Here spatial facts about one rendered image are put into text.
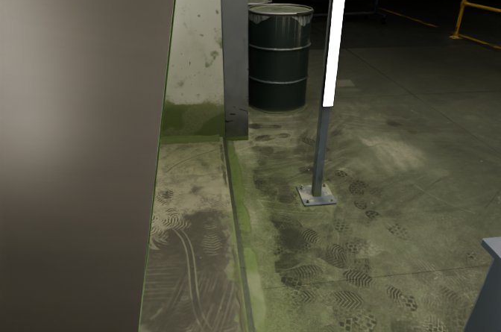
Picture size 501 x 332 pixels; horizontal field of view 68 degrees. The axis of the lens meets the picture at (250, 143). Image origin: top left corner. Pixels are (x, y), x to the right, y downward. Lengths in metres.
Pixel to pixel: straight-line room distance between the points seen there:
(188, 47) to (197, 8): 0.26
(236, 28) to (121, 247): 2.23
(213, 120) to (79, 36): 2.45
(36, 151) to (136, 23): 0.19
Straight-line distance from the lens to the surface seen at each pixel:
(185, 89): 2.75
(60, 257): 0.58
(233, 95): 2.78
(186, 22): 2.63
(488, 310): 1.31
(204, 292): 1.73
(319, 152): 2.15
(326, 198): 2.31
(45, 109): 0.46
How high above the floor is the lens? 1.35
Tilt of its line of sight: 28 degrees down
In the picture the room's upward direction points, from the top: straight up
